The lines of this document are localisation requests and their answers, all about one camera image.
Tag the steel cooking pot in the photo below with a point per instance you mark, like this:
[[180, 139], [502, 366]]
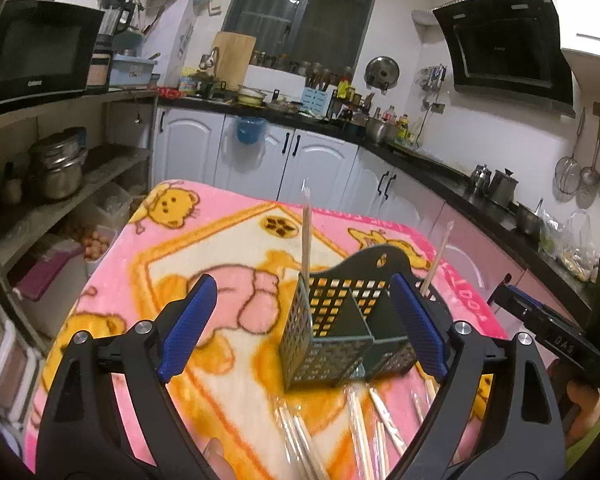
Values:
[[380, 131]]

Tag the person's right hand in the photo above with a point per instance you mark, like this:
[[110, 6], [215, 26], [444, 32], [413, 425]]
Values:
[[582, 405]]

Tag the yellow bottle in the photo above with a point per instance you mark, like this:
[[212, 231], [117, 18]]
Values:
[[403, 130]]

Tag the white plastic drawer unit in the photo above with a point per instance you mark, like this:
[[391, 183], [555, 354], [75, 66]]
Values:
[[10, 365]]

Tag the light blue knife block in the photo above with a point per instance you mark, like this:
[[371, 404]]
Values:
[[314, 96]]

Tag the purple box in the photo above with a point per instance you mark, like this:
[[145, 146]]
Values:
[[45, 272]]

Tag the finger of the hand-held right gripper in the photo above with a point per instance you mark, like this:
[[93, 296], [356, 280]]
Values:
[[535, 307], [565, 347]]

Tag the spice rack with bottles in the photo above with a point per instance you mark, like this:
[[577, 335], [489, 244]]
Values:
[[352, 100]]

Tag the black microwave oven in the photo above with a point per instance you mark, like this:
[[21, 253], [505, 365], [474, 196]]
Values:
[[35, 55]]

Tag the dark green perforated utensil holder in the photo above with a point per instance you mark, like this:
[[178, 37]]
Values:
[[320, 340]]

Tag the steel pot lid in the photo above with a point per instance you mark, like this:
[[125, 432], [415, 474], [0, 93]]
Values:
[[381, 73]]

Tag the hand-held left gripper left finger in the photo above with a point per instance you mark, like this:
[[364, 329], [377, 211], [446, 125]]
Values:
[[190, 330]]

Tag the wooden cutting board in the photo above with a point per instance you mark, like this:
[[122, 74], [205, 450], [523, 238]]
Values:
[[235, 60]]

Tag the black range hood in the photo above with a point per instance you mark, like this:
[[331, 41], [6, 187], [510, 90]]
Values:
[[505, 45]]

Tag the black kitchen countertop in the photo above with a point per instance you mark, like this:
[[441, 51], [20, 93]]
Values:
[[430, 165]]

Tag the pink printed bear blanket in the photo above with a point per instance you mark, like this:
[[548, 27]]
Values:
[[220, 240]]

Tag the steel jug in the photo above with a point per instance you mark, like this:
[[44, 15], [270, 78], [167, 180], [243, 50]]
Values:
[[502, 190]]

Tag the grey storage shelf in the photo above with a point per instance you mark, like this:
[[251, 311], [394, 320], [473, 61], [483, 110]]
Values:
[[105, 160]]

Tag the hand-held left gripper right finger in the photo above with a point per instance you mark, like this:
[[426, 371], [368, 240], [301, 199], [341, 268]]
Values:
[[420, 330]]

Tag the metal kitchen faucet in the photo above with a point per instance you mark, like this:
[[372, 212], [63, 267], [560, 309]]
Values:
[[210, 57]]

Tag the white kitchen cabinets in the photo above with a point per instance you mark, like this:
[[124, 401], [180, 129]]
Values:
[[320, 160]]

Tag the blue hanging bin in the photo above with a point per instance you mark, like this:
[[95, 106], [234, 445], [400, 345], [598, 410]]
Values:
[[250, 130]]

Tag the stacked steel pots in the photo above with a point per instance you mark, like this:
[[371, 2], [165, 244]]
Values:
[[57, 170]]

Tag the person's left hand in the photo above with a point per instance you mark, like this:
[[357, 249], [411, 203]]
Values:
[[217, 457]]

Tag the brown slatted box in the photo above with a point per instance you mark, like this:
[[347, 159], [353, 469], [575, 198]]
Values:
[[99, 69]]

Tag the black blender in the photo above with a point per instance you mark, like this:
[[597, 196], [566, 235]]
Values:
[[111, 20]]

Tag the clear plastic bags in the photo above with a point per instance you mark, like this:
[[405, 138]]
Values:
[[575, 250]]

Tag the dark kitchen window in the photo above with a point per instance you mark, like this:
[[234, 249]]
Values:
[[305, 15]]

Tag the plastic-wrapped wooden chopsticks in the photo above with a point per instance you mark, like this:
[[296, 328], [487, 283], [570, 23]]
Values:
[[306, 240], [386, 420], [436, 260], [356, 425], [419, 407], [300, 440], [430, 390]]

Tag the small steel saucepan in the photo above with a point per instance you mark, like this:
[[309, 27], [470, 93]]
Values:
[[527, 220]]

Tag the glass bowl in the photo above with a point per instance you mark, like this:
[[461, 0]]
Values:
[[252, 95]]

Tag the wall socket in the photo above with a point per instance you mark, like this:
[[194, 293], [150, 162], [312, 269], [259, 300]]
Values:
[[437, 107]]

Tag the blue plastic dish crate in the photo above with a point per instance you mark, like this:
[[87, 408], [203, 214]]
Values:
[[132, 70]]

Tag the person's right forearm green sleeve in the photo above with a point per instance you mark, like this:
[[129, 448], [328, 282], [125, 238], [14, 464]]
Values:
[[597, 435]]

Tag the small steel kettle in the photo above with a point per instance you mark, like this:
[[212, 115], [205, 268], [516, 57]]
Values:
[[480, 182]]

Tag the container of eggs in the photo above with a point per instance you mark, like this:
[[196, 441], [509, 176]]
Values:
[[97, 245]]

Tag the hanging steel skimmer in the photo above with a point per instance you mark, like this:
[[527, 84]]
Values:
[[589, 175]]

